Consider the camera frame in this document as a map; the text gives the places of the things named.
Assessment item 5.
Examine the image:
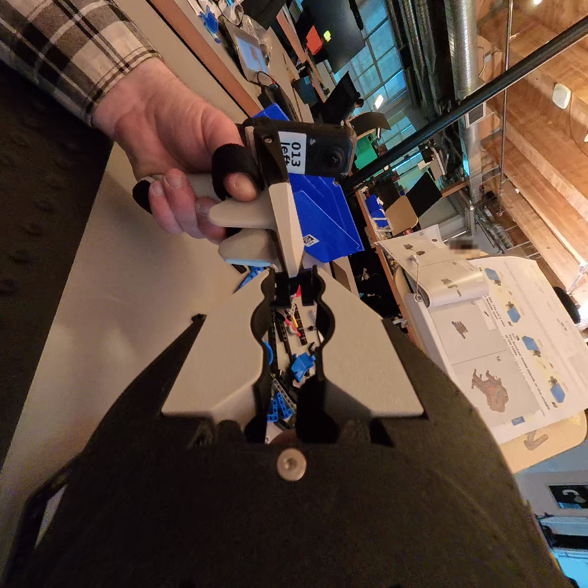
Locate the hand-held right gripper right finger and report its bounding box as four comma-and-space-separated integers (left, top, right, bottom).
295, 266, 426, 444

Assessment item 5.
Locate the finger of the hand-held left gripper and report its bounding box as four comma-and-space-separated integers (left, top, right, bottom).
268, 180, 306, 279

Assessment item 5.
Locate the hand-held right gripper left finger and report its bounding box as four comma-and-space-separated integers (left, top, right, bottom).
161, 269, 276, 444

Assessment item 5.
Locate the black connector assembly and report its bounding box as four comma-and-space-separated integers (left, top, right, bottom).
274, 270, 319, 308

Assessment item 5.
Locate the building instruction booklet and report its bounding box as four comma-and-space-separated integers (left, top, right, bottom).
377, 225, 543, 414

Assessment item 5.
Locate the grey desk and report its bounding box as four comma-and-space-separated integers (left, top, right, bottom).
0, 0, 364, 575

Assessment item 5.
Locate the printed task sheet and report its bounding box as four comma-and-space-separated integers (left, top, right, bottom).
473, 255, 588, 444

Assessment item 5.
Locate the person's left hand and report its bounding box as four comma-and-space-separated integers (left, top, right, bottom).
91, 59, 260, 245

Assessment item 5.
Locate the blue bin with square tag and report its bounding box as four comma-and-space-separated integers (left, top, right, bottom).
253, 103, 365, 263

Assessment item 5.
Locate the green screen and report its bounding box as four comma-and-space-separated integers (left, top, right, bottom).
354, 133, 379, 171

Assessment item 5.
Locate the blue curved panel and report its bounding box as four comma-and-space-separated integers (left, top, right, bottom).
235, 266, 268, 292

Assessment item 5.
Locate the blue folded panel piece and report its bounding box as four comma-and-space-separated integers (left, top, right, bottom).
291, 351, 318, 383

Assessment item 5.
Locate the long black beam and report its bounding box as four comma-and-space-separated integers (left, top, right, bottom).
269, 308, 282, 368

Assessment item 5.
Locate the blue L-shaped beam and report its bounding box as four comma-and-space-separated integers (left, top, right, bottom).
267, 392, 295, 423

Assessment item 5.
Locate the small blue background bin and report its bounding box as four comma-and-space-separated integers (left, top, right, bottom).
365, 195, 391, 228

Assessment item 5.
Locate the small grey tablet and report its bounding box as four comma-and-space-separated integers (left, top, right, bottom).
232, 30, 269, 76

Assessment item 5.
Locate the black monitor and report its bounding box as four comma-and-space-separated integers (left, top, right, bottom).
301, 0, 366, 74

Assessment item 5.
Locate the black floor pole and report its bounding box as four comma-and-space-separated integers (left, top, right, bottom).
342, 16, 588, 191

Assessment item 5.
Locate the silver air duct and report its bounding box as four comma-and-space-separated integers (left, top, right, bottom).
443, 0, 483, 152

